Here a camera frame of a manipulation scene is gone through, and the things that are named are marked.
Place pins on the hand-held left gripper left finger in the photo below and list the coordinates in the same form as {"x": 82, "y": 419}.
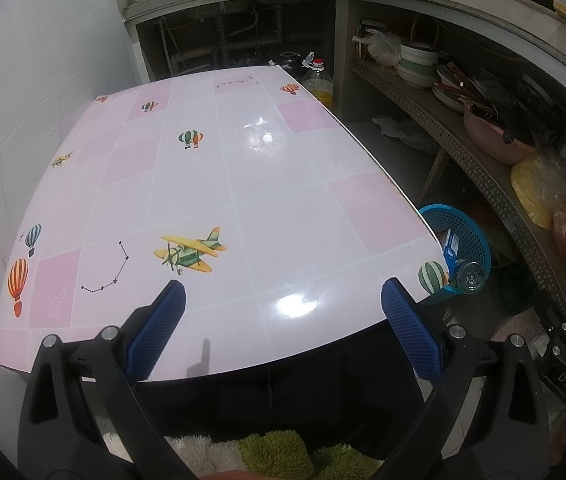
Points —
{"x": 158, "y": 330}

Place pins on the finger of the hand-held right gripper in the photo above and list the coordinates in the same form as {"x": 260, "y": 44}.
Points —
{"x": 558, "y": 325}

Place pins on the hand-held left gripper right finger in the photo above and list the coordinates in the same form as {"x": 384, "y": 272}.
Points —
{"x": 410, "y": 335}

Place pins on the red tin can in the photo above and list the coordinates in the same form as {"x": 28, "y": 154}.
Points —
{"x": 470, "y": 276}

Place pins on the blue plastic basket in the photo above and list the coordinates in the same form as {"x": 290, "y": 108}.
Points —
{"x": 473, "y": 240}

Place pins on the yellow plastic bag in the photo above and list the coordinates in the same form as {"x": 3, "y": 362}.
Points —
{"x": 538, "y": 190}

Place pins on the fuzzy green white clothing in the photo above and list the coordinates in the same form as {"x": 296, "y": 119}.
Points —
{"x": 273, "y": 455}

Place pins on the grey perforated shelf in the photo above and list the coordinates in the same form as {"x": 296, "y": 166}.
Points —
{"x": 473, "y": 160}

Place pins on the pink basin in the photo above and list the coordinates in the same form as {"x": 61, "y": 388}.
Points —
{"x": 493, "y": 140}

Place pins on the crumpled plastic bag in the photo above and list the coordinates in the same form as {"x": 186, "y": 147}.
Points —
{"x": 403, "y": 132}

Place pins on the stack of plates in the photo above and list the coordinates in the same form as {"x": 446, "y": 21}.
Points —
{"x": 450, "y": 90}

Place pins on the cooking oil bottle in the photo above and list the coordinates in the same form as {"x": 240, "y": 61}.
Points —
{"x": 319, "y": 85}

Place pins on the stack of bowls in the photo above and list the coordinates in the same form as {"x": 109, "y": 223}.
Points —
{"x": 418, "y": 65}

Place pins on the white plastic bag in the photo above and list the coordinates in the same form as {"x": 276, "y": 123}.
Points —
{"x": 383, "y": 47}

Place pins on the dark ceramic jar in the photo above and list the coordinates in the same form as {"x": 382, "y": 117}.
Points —
{"x": 293, "y": 60}

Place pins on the grey drain pipes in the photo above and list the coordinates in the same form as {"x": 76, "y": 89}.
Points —
{"x": 233, "y": 35}

